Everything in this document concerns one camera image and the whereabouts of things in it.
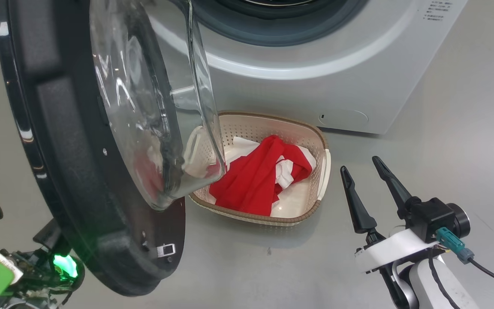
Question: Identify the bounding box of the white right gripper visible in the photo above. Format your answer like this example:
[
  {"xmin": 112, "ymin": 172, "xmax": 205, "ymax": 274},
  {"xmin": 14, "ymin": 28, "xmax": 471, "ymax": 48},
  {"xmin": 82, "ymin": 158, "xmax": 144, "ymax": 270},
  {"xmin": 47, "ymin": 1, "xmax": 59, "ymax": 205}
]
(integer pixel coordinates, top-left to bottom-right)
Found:
[{"xmin": 340, "ymin": 156, "xmax": 445, "ymax": 274}]

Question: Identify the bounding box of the red cloth garment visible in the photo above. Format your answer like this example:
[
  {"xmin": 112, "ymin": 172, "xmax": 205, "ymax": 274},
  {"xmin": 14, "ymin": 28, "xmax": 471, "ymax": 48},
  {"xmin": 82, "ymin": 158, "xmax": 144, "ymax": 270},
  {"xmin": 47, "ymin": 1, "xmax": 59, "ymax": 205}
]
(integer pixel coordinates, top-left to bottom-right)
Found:
[{"xmin": 230, "ymin": 136, "xmax": 317, "ymax": 189}]

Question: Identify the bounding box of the round glass washing machine door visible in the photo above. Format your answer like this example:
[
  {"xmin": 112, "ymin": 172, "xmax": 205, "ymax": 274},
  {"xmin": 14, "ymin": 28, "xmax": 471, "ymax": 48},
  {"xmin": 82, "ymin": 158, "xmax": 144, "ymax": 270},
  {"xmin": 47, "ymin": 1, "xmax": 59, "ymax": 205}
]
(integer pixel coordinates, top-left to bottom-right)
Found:
[{"xmin": 0, "ymin": 0, "xmax": 227, "ymax": 297}]

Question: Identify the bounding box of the cream perforated laundry basket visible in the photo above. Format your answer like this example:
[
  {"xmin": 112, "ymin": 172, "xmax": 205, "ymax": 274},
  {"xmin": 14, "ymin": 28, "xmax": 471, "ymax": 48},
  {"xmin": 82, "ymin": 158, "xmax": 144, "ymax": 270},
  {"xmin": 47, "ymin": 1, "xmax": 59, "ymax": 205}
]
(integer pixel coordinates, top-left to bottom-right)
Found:
[{"xmin": 188, "ymin": 111, "xmax": 331, "ymax": 227}]

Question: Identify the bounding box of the white front-load washing machine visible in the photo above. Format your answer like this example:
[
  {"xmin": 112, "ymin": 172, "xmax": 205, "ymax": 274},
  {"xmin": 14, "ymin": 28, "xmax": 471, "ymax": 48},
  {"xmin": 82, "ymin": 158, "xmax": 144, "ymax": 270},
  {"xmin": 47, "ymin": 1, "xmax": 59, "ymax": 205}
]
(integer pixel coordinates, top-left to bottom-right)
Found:
[{"xmin": 144, "ymin": 0, "xmax": 470, "ymax": 135}]

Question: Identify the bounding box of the washing machine drum opening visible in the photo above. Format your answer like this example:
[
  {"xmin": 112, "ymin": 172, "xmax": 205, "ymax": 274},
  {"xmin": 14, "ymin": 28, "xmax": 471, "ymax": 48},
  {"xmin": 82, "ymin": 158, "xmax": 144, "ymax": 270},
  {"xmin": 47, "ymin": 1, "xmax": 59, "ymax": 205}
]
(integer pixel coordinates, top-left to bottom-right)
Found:
[{"xmin": 230, "ymin": 0, "xmax": 333, "ymax": 7}]

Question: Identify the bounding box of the round white filter cover flap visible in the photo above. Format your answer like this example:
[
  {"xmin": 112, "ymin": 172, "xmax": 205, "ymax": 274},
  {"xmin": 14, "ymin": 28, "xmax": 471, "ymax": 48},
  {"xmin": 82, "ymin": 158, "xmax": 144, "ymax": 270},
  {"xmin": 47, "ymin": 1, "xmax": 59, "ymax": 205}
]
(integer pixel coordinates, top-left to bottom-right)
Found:
[{"xmin": 318, "ymin": 108, "xmax": 368, "ymax": 126}]

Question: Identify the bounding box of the right camera cable teal plug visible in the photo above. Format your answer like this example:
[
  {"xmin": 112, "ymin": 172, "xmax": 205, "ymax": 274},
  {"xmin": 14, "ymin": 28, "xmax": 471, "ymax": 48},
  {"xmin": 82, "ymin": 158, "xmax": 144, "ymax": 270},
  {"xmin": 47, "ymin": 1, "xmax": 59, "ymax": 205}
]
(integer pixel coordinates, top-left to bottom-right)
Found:
[{"xmin": 436, "ymin": 227, "xmax": 494, "ymax": 293}]

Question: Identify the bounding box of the twisted black right arm cable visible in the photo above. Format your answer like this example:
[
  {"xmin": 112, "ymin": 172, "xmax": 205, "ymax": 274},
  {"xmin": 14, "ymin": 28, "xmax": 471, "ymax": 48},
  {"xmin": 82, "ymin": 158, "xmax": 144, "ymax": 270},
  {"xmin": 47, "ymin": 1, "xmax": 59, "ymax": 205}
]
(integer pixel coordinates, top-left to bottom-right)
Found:
[{"xmin": 427, "ymin": 248, "xmax": 462, "ymax": 309}]

